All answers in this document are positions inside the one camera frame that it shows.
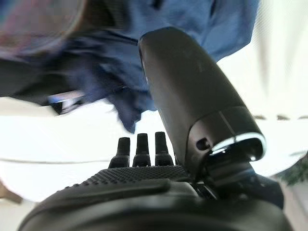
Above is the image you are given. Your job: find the blue garment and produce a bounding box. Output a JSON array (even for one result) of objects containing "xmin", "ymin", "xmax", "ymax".
[{"xmin": 48, "ymin": 0, "xmax": 260, "ymax": 134}]

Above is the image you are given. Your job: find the black garment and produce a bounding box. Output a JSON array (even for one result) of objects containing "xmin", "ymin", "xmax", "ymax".
[{"xmin": 0, "ymin": 57, "xmax": 80, "ymax": 116}]

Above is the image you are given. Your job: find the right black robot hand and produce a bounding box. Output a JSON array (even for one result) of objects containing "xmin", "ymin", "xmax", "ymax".
[{"xmin": 18, "ymin": 26, "xmax": 293, "ymax": 231}]

